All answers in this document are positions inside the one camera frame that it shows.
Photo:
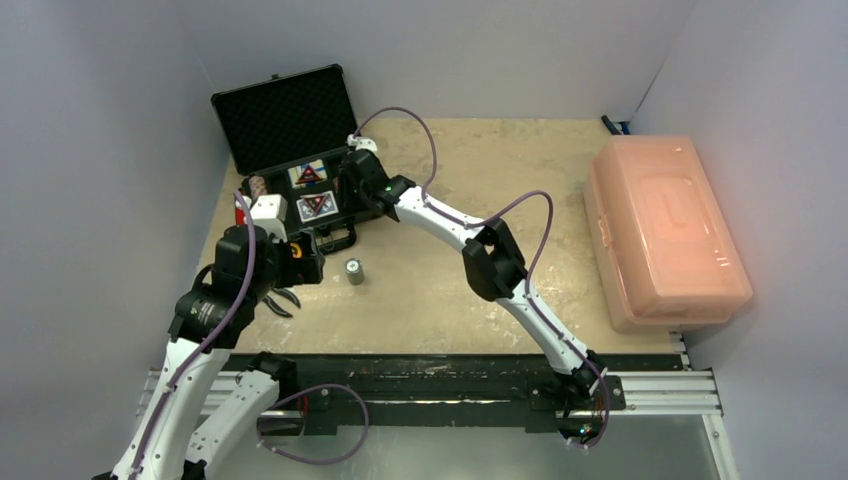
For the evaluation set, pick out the black poker set case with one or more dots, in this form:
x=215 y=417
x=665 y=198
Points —
x=276 y=124

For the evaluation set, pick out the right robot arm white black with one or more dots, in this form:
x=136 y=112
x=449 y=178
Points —
x=495 y=268

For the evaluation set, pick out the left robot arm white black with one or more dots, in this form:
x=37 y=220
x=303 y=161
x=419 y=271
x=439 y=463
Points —
x=173 y=440

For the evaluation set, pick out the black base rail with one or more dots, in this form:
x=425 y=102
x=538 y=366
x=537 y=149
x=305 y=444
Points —
x=474 y=390

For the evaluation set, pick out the black pliers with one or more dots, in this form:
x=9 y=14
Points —
x=271 y=301

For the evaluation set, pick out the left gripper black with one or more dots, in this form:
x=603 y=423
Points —
x=304 y=270

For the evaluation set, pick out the yellow tape measure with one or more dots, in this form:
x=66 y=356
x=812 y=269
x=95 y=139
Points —
x=296 y=250

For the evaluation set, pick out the card deck upper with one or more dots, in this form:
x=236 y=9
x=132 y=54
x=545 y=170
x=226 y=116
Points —
x=307 y=174

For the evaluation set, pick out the pink translucent plastic storage box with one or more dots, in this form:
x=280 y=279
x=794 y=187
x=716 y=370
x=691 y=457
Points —
x=664 y=252

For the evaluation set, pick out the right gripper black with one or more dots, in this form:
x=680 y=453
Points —
x=357 y=172

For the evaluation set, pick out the card deck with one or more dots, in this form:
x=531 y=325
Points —
x=312 y=207
x=307 y=174

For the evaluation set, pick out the pink chip stack in case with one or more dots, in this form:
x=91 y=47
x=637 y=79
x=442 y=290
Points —
x=257 y=186

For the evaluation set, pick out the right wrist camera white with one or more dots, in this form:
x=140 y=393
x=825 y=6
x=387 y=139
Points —
x=357 y=142

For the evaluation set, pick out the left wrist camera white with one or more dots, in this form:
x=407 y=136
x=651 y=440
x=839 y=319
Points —
x=268 y=212

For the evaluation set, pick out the blue clamp at wall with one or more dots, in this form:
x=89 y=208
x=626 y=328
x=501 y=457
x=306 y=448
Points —
x=615 y=128

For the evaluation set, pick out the grey poker chip stack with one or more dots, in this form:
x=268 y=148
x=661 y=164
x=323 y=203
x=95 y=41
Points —
x=354 y=271

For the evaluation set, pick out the card deck lower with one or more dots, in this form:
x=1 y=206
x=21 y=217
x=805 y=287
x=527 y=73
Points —
x=312 y=207

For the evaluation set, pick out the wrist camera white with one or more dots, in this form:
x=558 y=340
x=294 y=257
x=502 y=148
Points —
x=357 y=142
x=268 y=212

